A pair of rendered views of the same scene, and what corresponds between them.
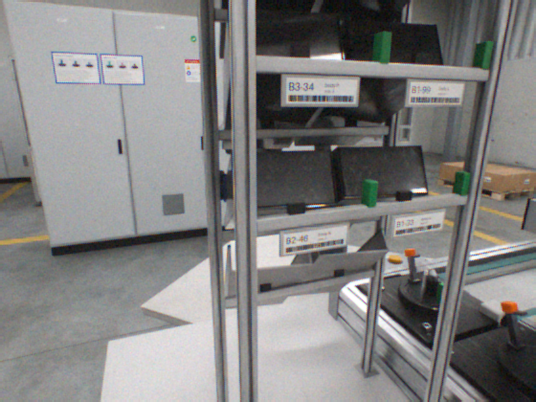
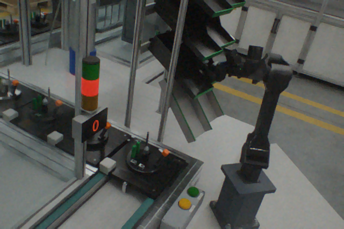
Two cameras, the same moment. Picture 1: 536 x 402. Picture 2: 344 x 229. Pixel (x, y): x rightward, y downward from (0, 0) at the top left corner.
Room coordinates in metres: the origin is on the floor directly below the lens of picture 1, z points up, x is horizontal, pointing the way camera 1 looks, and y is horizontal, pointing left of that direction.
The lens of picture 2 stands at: (1.43, -1.10, 1.82)
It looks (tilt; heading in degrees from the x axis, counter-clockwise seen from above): 32 degrees down; 133
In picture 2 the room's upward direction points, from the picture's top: 10 degrees clockwise
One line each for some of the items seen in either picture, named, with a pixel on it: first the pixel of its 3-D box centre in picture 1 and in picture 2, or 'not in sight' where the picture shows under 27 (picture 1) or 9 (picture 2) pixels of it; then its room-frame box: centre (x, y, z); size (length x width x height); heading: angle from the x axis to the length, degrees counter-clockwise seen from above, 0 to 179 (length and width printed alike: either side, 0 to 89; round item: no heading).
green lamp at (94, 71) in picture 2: not in sight; (91, 69); (0.66, -0.62, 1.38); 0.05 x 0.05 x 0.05
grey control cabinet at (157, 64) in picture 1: (159, 135); not in sight; (3.56, 1.12, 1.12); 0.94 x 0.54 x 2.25; 111
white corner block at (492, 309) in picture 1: (495, 314); (107, 166); (0.65, -0.53, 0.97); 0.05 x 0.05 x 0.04; 20
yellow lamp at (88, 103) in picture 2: not in sight; (89, 99); (0.66, -0.62, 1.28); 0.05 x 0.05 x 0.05
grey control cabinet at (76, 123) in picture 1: (83, 138); not in sight; (3.30, 1.81, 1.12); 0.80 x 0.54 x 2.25; 111
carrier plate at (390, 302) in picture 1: (427, 302); (144, 165); (0.71, -0.40, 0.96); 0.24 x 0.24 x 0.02; 20
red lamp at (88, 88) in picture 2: not in sight; (90, 84); (0.66, -0.62, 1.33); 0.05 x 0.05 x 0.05
